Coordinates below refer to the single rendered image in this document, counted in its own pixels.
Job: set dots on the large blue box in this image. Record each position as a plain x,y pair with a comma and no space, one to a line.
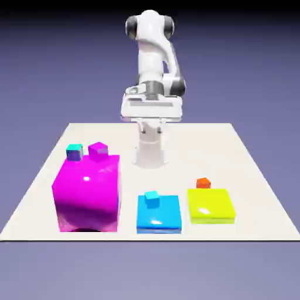
159,215

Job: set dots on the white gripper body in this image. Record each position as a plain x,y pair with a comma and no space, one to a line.
151,110

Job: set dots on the large yellow box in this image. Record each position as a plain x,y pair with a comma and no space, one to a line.
211,206

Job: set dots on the small teal cube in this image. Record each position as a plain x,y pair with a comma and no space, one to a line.
74,152

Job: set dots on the small orange cube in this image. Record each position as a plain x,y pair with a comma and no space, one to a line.
203,183

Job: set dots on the large magenta box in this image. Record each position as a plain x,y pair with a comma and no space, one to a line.
86,192

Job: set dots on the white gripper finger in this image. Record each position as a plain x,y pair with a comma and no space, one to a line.
142,127
160,126

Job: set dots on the small magenta cube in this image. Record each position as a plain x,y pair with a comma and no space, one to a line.
98,151

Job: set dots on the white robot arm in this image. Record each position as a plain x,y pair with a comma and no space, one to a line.
150,58

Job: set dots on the small blue cube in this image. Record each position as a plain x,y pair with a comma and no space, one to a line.
151,199

